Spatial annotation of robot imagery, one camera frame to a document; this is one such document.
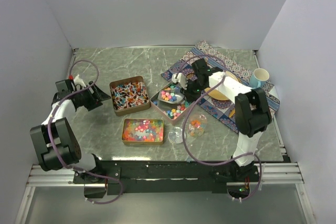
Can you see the pink tin with star candies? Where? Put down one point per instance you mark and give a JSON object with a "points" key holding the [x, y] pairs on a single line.
{"points": [[172, 112]]}

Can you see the clear plastic candy jar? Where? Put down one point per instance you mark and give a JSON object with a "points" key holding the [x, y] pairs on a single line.
{"points": [[196, 124]]}

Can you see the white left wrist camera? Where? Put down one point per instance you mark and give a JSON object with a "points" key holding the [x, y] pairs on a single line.
{"points": [[77, 81]]}

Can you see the metal candy scoop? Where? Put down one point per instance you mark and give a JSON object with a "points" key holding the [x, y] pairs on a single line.
{"points": [[172, 96]]}

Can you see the patterned placemat cloth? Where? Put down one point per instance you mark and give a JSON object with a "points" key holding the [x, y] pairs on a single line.
{"points": [[224, 111]]}

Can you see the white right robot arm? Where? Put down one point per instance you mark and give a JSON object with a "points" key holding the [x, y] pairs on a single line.
{"points": [[252, 113]]}

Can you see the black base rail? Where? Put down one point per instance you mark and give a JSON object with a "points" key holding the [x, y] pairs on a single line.
{"points": [[121, 177]]}

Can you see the gold tin with gummy stars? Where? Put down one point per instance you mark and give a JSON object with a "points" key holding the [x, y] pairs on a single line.
{"points": [[143, 132]]}

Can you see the clear jar lid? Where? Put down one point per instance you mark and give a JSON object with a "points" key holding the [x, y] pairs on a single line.
{"points": [[175, 135]]}

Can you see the light blue mug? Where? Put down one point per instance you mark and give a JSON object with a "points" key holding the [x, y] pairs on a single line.
{"points": [[258, 78]]}

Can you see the cream yellow plate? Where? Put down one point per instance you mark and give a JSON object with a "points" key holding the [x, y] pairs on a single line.
{"points": [[220, 94]]}

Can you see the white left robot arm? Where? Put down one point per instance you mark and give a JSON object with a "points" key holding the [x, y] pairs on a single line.
{"points": [[55, 136]]}

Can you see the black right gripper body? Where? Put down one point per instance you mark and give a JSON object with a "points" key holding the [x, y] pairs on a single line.
{"points": [[192, 87]]}

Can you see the gold tin with lollipops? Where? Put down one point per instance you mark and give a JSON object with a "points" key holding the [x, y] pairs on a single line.
{"points": [[129, 95]]}

